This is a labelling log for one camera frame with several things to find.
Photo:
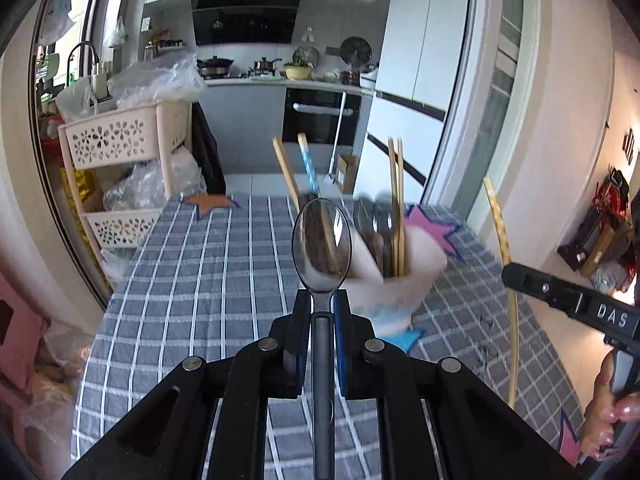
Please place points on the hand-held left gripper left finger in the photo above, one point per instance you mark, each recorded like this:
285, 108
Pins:
296, 335

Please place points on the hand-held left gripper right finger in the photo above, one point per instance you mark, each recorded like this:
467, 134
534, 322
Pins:
342, 340

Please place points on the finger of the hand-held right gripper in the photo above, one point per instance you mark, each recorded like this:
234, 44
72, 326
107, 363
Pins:
545, 287

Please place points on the yellow patterned wooden chopstick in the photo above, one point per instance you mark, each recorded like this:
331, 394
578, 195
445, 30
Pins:
501, 232

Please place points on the white utensil holder cup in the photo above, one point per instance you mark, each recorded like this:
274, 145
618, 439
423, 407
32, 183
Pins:
415, 280

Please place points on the plain wooden chopstick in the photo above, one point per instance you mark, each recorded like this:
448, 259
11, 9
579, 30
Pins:
286, 175
392, 195
400, 195

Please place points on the blue patterned wooden chopstick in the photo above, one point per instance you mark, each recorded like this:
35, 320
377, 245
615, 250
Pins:
308, 165

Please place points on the person's right hand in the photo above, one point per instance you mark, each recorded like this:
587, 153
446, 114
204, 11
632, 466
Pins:
600, 410

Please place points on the grey checked tablecloth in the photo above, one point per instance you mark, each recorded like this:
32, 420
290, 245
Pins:
200, 285

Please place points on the cardboard box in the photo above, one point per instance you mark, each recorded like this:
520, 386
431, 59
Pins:
347, 172

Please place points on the white mop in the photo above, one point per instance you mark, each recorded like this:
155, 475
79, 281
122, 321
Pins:
336, 140

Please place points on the black hanging garment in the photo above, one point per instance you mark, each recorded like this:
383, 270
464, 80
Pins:
207, 155

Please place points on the black built-in oven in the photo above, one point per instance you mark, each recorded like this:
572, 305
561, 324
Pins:
320, 125

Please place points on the clear plastic bag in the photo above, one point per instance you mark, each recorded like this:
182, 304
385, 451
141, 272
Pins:
160, 80
145, 185

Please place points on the grey kitchen counter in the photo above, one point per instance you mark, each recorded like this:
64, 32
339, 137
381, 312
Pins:
250, 125

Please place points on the white refrigerator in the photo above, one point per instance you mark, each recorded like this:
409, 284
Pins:
415, 60

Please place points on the pink flower-pattern storage rack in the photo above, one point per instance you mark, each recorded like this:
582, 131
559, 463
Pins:
120, 135

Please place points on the yellow foil packets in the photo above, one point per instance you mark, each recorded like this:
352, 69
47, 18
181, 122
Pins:
75, 185

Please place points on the steel cooking pot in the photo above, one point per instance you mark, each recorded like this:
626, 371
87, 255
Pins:
265, 67

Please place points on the pink stool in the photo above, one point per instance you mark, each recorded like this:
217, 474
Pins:
20, 345

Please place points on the round metal strainer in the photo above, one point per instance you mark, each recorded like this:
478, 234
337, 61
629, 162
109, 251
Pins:
305, 56

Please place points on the black wok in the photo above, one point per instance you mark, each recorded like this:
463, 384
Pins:
215, 66

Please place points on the round black splatter screen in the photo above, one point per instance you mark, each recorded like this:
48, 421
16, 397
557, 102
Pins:
356, 50

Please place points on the black range hood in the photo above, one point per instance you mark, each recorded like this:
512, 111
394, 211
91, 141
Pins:
245, 20

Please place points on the curved kitchen faucet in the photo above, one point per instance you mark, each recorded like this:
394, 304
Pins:
82, 43

